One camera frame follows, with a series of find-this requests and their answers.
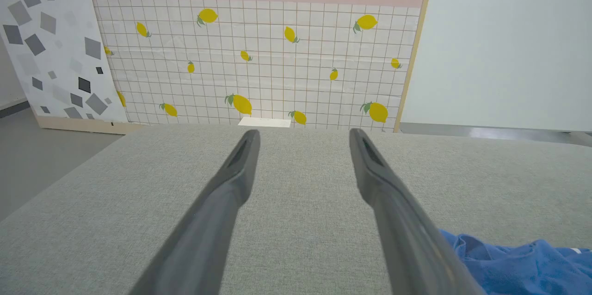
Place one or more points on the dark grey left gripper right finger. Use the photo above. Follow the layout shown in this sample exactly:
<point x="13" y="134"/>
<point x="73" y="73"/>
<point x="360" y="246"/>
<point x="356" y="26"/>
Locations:
<point x="397" y="225"/>

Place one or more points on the white paper sheet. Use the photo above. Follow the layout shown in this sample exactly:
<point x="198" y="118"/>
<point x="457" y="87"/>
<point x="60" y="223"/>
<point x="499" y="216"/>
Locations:
<point x="264" y="122"/>

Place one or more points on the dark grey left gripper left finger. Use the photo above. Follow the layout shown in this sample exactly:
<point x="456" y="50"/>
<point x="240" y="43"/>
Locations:
<point x="217" y="221"/>

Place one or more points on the lemon print grid panel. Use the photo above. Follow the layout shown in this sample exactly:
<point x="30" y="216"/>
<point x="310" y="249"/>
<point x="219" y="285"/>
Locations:
<point x="277" y="68"/>

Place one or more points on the grey diamond print panel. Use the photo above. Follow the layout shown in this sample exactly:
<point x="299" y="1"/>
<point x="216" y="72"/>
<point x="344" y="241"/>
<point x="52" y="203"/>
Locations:
<point x="51" y="54"/>

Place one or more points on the blue white red-striped garment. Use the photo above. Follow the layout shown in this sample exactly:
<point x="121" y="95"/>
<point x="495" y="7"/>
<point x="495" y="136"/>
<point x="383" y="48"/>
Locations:
<point x="522" y="269"/>

